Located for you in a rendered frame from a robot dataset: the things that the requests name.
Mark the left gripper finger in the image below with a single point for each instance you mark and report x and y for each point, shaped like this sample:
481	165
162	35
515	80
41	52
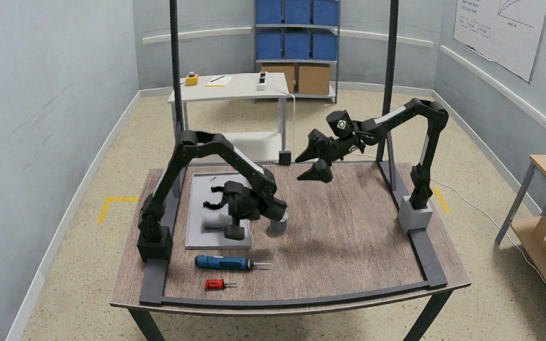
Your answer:
310	175
308	154

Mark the black metal overhead frame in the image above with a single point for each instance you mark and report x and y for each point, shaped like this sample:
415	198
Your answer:
394	4

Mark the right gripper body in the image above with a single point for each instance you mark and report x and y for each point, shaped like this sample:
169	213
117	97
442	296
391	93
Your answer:
234	230

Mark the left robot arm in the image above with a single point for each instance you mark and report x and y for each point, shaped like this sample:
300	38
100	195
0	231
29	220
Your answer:
375	129

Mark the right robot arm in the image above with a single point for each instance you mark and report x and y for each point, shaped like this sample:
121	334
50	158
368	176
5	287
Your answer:
260	178

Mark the red screwdriver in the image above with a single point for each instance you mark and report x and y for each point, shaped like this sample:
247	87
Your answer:
215	283

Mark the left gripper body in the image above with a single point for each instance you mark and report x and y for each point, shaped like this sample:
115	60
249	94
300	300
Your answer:
333	155

